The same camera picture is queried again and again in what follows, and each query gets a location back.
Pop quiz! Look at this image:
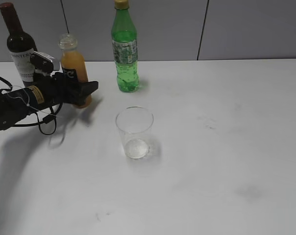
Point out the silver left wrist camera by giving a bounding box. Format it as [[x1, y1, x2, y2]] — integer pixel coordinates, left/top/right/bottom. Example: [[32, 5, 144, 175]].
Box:
[[30, 51, 60, 76]]

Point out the green soda bottle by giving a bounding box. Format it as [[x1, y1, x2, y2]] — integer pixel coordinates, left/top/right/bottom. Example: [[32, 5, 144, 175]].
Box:
[[111, 0, 139, 93]]

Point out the red wine bottle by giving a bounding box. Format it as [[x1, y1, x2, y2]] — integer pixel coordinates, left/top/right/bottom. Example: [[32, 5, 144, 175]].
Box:
[[0, 2, 37, 87]]

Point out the NFC orange juice bottle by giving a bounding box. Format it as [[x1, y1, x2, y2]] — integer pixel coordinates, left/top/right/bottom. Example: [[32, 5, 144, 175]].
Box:
[[58, 33, 93, 109]]

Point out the transparent plastic cup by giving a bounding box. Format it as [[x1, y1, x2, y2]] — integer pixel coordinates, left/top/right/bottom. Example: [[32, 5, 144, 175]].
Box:
[[115, 106, 154, 160]]

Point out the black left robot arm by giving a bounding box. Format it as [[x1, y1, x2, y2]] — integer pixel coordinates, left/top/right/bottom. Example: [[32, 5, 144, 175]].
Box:
[[0, 72, 99, 131]]

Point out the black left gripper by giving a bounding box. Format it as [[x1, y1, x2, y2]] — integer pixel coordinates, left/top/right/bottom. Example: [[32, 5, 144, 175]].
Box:
[[39, 72, 99, 108]]

